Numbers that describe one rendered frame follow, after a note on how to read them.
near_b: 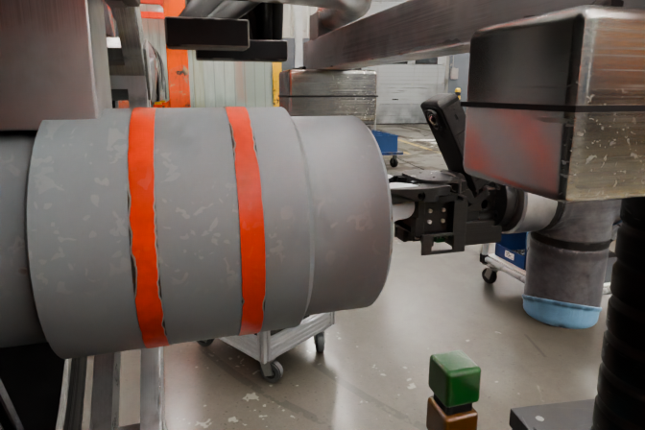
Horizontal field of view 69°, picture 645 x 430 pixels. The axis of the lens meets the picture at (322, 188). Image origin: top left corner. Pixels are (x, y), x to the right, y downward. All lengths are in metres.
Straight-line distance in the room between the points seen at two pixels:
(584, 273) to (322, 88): 0.39
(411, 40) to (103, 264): 0.19
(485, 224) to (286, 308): 0.35
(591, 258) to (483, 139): 0.49
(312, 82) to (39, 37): 0.25
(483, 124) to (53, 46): 0.20
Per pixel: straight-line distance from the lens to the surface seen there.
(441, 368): 0.51
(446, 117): 0.51
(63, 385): 0.53
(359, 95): 0.46
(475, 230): 0.56
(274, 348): 1.58
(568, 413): 1.15
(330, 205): 0.25
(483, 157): 0.16
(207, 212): 0.23
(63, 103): 0.27
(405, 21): 0.28
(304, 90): 0.45
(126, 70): 0.52
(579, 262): 0.64
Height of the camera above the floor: 0.93
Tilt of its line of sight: 12 degrees down
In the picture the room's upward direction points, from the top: straight up
